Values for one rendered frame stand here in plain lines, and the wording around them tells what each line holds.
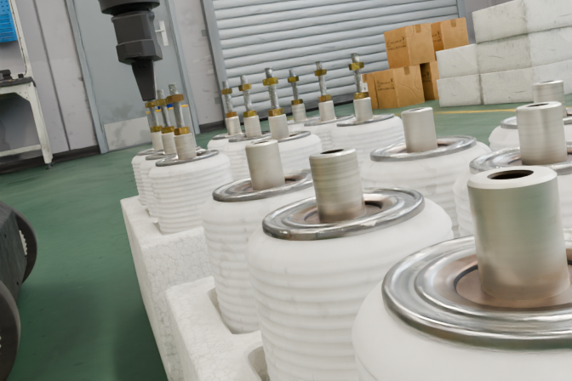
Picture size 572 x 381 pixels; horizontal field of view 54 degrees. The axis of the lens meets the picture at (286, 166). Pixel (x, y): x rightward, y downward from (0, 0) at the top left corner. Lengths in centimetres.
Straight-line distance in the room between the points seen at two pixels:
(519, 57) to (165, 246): 288
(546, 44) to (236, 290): 309
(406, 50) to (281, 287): 433
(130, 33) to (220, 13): 517
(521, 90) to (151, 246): 290
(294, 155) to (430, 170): 30
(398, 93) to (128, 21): 370
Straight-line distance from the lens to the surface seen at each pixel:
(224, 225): 34
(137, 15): 87
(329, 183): 25
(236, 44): 603
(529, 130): 32
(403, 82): 448
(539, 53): 332
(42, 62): 582
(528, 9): 328
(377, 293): 17
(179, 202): 64
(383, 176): 39
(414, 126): 41
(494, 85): 347
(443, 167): 38
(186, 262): 61
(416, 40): 457
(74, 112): 579
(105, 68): 582
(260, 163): 36
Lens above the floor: 31
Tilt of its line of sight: 8 degrees down
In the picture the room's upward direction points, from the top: 10 degrees counter-clockwise
